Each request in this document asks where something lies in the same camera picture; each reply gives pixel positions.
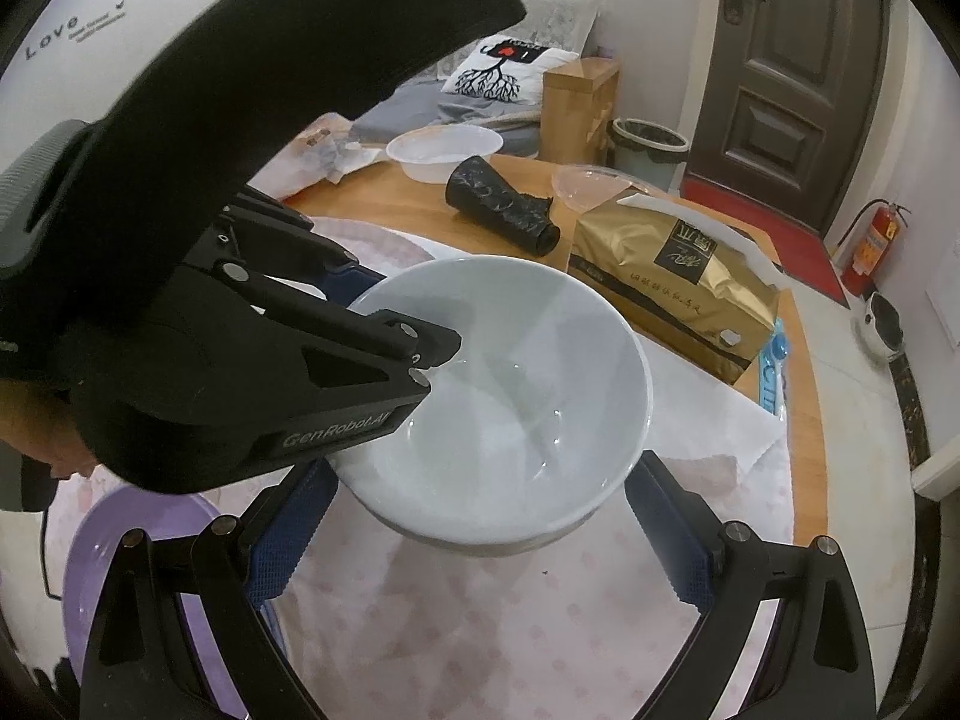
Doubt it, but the purple plate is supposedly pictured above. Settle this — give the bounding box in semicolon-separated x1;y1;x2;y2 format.
64;486;249;718

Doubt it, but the white bowl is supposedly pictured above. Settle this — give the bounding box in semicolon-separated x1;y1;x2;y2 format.
331;255;652;556

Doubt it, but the person's left hand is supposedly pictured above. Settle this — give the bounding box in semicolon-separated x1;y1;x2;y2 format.
2;380;98;479

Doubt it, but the red lid container in bag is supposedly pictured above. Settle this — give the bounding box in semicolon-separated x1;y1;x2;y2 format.
249;112;386;200

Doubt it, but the translucent plastic bowl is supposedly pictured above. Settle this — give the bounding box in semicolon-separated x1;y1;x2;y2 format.
386;124;503;185

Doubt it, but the clear plastic funnel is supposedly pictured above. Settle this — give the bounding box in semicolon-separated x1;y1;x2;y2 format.
551;164;638;218

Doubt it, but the gold package bag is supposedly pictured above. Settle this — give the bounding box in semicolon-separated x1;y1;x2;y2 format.
568;192;786;383

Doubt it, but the blue packet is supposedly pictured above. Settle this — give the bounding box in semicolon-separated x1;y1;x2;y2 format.
757;319;789;422

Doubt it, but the white tree cushion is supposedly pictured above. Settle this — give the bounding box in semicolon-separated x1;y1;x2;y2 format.
441;34;579;106

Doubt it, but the grey trash bin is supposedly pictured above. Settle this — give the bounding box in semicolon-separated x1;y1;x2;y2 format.
608;117;690;190

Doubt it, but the grey sofa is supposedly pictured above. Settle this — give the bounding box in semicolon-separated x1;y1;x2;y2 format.
350;0;604;156

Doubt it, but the red fire extinguisher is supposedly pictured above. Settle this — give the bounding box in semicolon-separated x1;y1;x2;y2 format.
839;199;911;298

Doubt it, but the red door mat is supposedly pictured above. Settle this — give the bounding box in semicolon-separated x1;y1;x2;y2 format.
680;177;853;309

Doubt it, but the dark entrance door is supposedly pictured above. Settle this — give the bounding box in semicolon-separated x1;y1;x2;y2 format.
688;0;889;234

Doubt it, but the love wall sticker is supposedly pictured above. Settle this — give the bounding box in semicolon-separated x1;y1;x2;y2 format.
21;0;127;62

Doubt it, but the white wall panel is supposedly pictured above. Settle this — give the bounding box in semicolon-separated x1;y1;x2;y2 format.
926;265;960;348

